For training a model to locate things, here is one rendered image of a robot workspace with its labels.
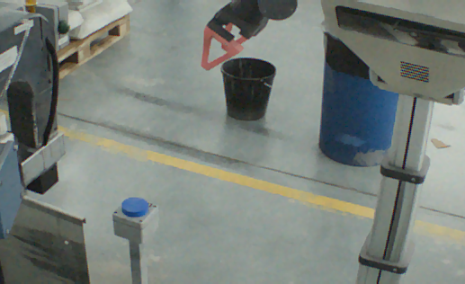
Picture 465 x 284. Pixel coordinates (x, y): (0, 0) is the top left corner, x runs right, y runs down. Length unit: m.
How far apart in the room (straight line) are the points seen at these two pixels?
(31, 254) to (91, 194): 1.25
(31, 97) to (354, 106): 2.18
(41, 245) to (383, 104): 1.92
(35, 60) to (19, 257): 0.83
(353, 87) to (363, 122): 0.19
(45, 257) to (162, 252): 0.98
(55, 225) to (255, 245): 1.24
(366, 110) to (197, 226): 0.96
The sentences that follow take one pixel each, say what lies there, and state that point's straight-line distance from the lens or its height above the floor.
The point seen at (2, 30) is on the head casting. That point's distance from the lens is 1.18.
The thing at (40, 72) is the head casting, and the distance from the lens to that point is 1.28.
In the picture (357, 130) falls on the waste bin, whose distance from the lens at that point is 3.31.
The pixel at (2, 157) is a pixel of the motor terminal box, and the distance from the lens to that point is 0.84.
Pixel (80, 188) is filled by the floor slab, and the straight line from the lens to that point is 3.18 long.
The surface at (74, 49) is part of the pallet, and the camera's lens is 4.34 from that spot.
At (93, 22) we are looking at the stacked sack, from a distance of 4.49.
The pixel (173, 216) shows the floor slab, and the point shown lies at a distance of 2.97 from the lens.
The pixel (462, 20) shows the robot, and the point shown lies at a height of 1.39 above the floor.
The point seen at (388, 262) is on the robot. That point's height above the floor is 0.69.
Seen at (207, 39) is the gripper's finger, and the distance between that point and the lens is 1.08.
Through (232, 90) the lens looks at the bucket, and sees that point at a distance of 3.66.
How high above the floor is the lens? 1.72
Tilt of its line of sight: 29 degrees down
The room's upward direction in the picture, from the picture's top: 2 degrees clockwise
